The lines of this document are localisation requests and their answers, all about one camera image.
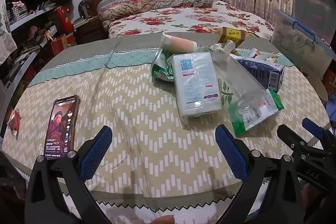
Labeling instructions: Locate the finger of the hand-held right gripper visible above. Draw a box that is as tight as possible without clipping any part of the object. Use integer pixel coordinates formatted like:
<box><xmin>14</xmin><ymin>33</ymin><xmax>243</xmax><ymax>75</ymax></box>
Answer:
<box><xmin>277</xmin><ymin>124</ymin><xmax>319</xmax><ymax>161</ymax></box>
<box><xmin>301</xmin><ymin>118</ymin><xmax>336</xmax><ymax>153</ymax></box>

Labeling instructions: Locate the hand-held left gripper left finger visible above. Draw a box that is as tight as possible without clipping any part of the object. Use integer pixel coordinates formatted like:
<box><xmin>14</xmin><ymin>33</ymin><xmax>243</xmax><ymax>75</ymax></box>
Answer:
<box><xmin>24</xmin><ymin>125</ymin><xmax>113</xmax><ymax>224</ymax></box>

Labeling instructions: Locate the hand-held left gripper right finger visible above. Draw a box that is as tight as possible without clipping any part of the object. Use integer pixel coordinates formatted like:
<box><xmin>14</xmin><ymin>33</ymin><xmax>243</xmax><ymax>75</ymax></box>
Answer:
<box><xmin>215</xmin><ymin>124</ymin><xmax>305</xmax><ymax>224</ymax></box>

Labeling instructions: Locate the green white plastic bag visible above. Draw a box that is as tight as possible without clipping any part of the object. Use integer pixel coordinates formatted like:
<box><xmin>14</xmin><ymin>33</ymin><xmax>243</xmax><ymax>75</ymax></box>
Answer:
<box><xmin>217</xmin><ymin>77</ymin><xmax>285</xmax><ymax>137</ymax></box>

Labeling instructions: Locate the beige wastebasket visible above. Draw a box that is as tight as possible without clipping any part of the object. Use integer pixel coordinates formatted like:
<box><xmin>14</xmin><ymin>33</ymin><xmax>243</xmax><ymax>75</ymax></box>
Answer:
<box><xmin>300</xmin><ymin>66</ymin><xmax>329</xmax><ymax>102</ymax></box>

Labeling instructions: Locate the blue carton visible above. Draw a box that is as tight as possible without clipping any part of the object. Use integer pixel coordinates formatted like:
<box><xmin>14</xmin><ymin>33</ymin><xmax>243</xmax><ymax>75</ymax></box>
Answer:
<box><xmin>233</xmin><ymin>55</ymin><xmax>286</xmax><ymax>93</ymax></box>

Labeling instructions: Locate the clear plastic bottle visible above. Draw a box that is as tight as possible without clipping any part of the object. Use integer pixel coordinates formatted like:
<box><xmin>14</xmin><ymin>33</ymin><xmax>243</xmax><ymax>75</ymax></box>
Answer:
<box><xmin>211</xmin><ymin>51</ymin><xmax>268</xmax><ymax>115</ymax></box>

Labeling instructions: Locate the white tissue pack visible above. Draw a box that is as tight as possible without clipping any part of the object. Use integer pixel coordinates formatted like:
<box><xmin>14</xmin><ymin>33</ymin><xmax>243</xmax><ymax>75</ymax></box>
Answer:
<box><xmin>171</xmin><ymin>51</ymin><xmax>223</xmax><ymax>119</ymax></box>

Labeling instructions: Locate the white orange snack wrapper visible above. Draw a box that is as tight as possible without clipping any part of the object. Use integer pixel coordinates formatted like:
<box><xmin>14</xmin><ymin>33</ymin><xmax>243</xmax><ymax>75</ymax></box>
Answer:
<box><xmin>236</xmin><ymin>48</ymin><xmax>285</xmax><ymax>64</ymax></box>

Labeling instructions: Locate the white tissue paper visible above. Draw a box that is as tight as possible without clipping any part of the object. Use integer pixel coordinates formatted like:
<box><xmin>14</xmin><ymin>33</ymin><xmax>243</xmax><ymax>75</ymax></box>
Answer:
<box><xmin>207</xmin><ymin>40</ymin><xmax>238</xmax><ymax>55</ymax></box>

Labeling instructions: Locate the crushed green can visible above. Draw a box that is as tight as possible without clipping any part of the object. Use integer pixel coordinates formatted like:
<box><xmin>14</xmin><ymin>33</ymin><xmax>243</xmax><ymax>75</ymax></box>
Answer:
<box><xmin>151</xmin><ymin>48</ymin><xmax>176</xmax><ymax>83</ymax></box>

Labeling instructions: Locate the brown yellow cardboard box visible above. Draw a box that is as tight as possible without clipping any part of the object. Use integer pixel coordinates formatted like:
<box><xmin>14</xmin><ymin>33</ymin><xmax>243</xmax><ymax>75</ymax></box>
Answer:
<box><xmin>216</xmin><ymin>27</ymin><xmax>247</xmax><ymax>44</ymax></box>

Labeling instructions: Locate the pink paper cup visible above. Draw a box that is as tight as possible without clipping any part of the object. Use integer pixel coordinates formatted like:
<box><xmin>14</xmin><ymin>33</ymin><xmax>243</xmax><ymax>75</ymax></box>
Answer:
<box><xmin>162</xmin><ymin>32</ymin><xmax>198</xmax><ymax>53</ymax></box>

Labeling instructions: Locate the person's left hand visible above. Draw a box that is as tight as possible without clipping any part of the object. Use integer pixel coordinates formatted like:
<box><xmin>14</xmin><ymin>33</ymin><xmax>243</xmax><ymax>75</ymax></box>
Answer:
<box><xmin>151</xmin><ymin>215</ymin><xmax>175</xmax><ymax>224</ymax></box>

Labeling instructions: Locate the smartphone in dark case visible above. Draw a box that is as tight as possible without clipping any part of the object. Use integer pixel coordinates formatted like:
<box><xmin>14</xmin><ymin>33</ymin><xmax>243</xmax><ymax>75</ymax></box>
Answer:
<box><xmin>43</xmin><ymin>95</ymin><xmax>80</xmax><ymax>161</ymax></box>

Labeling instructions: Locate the chevron patterned tablecloth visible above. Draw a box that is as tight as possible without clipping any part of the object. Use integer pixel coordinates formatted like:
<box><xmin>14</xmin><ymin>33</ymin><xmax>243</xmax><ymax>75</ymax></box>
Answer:
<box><xmin>0</xmin><ymin>32</ymin><xmax>332</xmax><ymax>224</ymax></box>

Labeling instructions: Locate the small red packet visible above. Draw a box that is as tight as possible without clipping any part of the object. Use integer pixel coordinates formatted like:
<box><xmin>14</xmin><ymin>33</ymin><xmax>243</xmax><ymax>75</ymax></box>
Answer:
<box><xmin>7</xmin><ymin>109</ymin><xmax>21</xmax><ymax>136</ymax></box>

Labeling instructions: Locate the dark wooden nightstand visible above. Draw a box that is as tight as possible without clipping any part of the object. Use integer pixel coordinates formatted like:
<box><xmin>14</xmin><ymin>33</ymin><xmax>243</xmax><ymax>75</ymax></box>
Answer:
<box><xmin>73</xmin><ymin>17</ymin><xmax>108</xmax><ymax>45</ymax></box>

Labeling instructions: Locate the red gift bag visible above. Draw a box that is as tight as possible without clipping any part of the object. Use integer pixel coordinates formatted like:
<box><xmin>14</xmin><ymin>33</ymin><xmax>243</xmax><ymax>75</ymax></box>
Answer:
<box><xmin>54</xmin><ymin>7</ymin><xmax>74</xmax><ymax>35</ymax></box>

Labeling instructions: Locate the floral bed sheet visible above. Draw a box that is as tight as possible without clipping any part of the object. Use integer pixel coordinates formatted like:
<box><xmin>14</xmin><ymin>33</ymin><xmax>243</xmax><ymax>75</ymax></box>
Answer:
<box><xmin>108</xmin><ymin>0</ymin><xmax>275</xmax><ymax>42</ymax></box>

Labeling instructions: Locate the black backpack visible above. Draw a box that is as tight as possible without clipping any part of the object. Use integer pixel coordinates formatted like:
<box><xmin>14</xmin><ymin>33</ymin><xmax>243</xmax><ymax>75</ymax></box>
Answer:
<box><xmin>78</xmin><ymin>0</ymin><xmax>92</xmax><ymax>20</ymax></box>

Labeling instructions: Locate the grey shelving rack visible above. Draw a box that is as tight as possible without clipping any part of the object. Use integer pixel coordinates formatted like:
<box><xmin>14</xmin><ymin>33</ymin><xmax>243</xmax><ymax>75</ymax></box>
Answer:
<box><xmin>0</xmin><ymin>0</ymin><xmax>76</xmax><ymax>140</ymax></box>

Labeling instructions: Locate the folded patterned quilt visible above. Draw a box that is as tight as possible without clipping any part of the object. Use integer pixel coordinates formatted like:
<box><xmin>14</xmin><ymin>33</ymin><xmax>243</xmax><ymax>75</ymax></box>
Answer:
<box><xmin>97</xmin><ymin>0</ymin><xmax>219</xmax><ymax>21</ymax></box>

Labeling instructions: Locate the houndstooth pattern bag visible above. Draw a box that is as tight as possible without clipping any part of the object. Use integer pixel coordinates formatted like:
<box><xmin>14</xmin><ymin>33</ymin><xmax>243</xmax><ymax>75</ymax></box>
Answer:
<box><xmin>7</xmin><ymin>2</ymin><xmax>28</xmax><ymax>24</ymax></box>

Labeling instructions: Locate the clear storage box blue handle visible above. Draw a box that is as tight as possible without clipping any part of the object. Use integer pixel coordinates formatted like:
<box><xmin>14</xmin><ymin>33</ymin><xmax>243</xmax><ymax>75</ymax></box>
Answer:
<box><xmin>271</xmin><ymin>8</ymin><xmax>335</xmax><ymax>79</ymax></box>

